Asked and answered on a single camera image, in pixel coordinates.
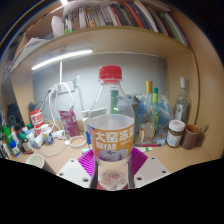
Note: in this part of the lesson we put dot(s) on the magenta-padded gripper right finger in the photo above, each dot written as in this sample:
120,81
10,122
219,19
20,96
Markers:
150,170

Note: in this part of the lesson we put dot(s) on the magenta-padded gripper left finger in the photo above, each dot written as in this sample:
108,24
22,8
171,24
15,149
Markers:
76,171

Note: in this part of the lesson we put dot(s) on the clear red-capped drink bottle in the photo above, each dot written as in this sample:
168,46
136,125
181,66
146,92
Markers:
111,140

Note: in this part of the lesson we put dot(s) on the grey water bottle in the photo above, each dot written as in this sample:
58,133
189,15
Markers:
136,113

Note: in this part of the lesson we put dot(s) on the white and green marker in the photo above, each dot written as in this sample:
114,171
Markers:
146,150

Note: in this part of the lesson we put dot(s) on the brown jar white lid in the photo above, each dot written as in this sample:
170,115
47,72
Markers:
175,135

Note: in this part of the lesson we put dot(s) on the white and blue carton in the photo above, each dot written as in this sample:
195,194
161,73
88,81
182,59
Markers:
86,125

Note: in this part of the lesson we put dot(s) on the magenta pouch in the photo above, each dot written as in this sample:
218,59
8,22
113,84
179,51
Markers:
69,123

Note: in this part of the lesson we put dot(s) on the brown mug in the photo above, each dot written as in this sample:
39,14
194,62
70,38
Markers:
190,136

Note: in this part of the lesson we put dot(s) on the dark jar green lid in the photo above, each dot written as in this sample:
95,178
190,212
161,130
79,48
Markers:
26,145

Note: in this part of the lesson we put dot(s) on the yellow-capped clear bottle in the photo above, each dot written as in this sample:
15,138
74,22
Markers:
148,110

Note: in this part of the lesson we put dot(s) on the green-capped clear bottle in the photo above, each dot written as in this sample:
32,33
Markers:
155,110

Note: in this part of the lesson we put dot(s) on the red and white canister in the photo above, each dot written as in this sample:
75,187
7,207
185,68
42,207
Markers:
36,120

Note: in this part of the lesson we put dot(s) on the blue and white bottle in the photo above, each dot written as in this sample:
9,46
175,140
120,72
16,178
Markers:
15,149

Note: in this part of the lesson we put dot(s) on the tall clear glass bottle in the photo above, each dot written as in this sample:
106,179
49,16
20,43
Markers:
182,106

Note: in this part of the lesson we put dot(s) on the green mouthwash bottle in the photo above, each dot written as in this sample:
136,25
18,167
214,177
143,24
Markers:
6,135

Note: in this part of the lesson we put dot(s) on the white wall outlet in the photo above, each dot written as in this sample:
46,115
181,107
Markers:
63,87

